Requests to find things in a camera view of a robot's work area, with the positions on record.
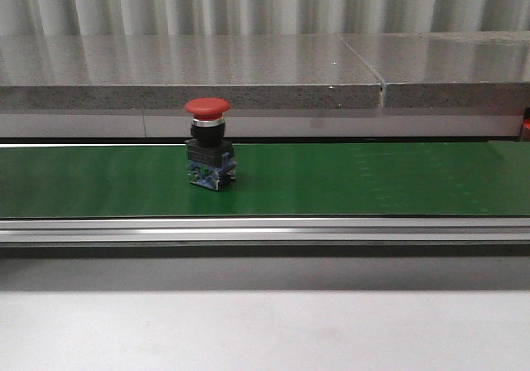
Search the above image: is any grey stone countertop slab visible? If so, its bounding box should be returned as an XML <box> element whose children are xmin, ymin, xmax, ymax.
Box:
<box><xmin>1</xmin><ymin>35</ymin><xmax>381</xmax><ymax>111</ymax></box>

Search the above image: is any white cabinet panel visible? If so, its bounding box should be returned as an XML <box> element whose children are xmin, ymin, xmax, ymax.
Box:
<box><xmin>1</xmin><ymin>108</ymin><xmax>524</xmax><ymax>138</ymax></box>

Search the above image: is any green conveyor belt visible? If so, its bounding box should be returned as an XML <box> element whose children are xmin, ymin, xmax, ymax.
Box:
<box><xmin>1</xmin><ymin>141</ymin><xmax>529</xmax><ymax>218</ymax></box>

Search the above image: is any red object at edge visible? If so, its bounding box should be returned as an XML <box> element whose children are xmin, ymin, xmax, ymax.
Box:
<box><xmin>519</xmin><ymin>108</ymin><xmax>530</xmax><ymax>142</ymax></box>

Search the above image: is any white pleated curtain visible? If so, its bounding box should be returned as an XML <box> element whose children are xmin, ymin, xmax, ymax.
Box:
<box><xmin>1</xmin><ymin>0</ymin><xmax>529</xmax><ymax>35</ymax></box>

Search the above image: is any aluminium conveyor frame rail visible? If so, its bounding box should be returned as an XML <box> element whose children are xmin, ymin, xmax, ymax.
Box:
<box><xmin>1</xmin><ymin>217</ymin><xmax>529</xmax><ymax>248</ymax></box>

